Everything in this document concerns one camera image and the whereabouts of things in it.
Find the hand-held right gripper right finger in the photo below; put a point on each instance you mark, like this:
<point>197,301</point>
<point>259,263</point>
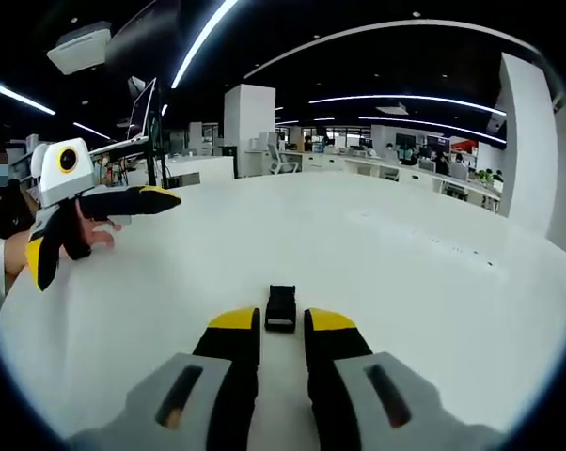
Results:
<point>334,376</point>

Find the white ceiling air conditioner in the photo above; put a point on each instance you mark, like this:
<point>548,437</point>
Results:
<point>78,47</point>

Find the row of white office desks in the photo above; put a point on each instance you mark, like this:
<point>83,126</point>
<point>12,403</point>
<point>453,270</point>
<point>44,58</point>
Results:
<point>396,176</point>

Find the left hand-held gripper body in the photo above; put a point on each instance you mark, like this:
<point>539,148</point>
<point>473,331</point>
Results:
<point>59,183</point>

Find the dark wall screen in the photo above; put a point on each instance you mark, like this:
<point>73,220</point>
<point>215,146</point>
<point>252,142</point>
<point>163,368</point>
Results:
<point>405,140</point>

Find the white ceiling pipe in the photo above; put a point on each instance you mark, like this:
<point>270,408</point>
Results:
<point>405,22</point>

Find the open silver laptop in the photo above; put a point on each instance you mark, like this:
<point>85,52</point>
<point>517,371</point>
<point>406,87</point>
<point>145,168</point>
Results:
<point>142,110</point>

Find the long ceiling light strip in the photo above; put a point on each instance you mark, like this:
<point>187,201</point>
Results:
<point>203,42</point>

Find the person's left hand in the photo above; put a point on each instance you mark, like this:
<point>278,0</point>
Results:
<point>99,237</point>

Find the white square pillar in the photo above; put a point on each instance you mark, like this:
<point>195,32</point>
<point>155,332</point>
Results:
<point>527,150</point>
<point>250,131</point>

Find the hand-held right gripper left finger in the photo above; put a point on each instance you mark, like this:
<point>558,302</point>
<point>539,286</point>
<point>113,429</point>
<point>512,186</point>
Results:
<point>231,376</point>

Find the distant office workers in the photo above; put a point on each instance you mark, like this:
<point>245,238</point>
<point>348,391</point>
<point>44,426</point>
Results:
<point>440,164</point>

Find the black buckle socket part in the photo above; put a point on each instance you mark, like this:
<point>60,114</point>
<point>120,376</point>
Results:
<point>283,296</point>

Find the white office chair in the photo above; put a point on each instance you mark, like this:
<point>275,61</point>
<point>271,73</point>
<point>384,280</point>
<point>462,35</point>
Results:
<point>283,162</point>

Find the black laptop stand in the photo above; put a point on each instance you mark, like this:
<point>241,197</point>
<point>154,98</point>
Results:
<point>155,150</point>

